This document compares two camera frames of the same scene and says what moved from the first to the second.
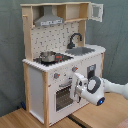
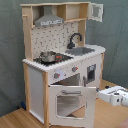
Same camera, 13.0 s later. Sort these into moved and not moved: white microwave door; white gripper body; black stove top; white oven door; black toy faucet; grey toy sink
Moved: white gripper body; white oven door
Not moved: white microwave door; black toy faucet; black stove top; grey toy sink
